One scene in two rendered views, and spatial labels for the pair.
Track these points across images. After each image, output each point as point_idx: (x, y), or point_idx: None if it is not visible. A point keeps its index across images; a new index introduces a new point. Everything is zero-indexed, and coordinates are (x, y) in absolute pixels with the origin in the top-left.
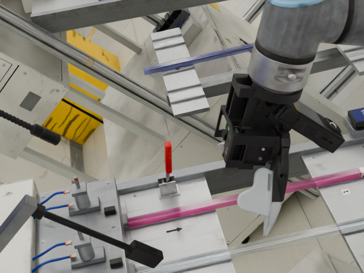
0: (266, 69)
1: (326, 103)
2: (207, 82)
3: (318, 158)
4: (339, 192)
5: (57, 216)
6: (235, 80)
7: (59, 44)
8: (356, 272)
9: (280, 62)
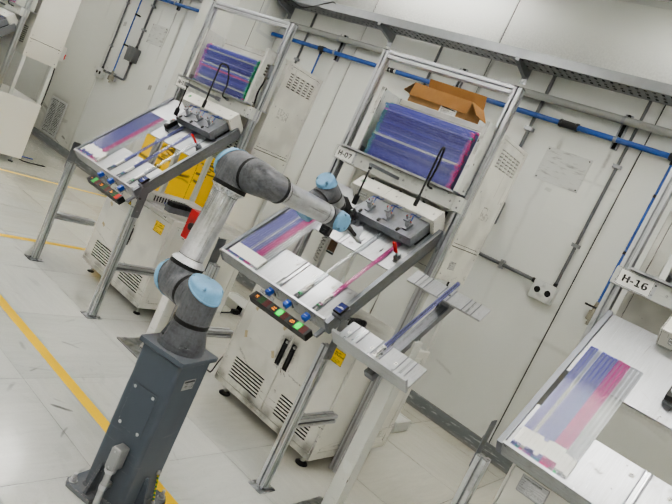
0: None
1: None
2: (436, 312)
3: (352, 296)
4: (335, 286)
5: (367, 172)
6: (345, 196)
7: (586, 327)
8: (345, 369)
9: (339, 208)
